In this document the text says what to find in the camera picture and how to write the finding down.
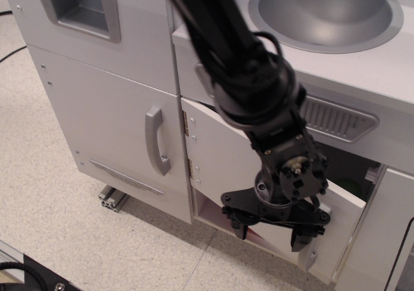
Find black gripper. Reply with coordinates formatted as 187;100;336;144
221;188;331;252

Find white cabinet door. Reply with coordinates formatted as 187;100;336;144
181;98;366;283
335;168;413;290

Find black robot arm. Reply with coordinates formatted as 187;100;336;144
170;0;331;252

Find white toy kitchen cabinet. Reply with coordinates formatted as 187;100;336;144
172;0;414;291

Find green toy pear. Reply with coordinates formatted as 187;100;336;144
336;178;362;197

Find grey vent panel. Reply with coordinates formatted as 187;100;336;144
296;80;379;143

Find silver fridge emblem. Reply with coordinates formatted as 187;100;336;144
89;159;165;195

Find silver toy sink basin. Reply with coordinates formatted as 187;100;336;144
248;0;404;54

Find white toy fridge unit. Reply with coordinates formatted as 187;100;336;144
8;0;193;222

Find silver ice dispenser recess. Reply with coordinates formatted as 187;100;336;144
40;0;121;43

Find aluminium extrusion rail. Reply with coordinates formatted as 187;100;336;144
98;185;129;213

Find silver fridge door handle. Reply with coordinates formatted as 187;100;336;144
145;106;171;177

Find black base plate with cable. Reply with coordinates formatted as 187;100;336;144
1;255;81;291

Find black floor cable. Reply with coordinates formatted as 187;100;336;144
0;10;27;62

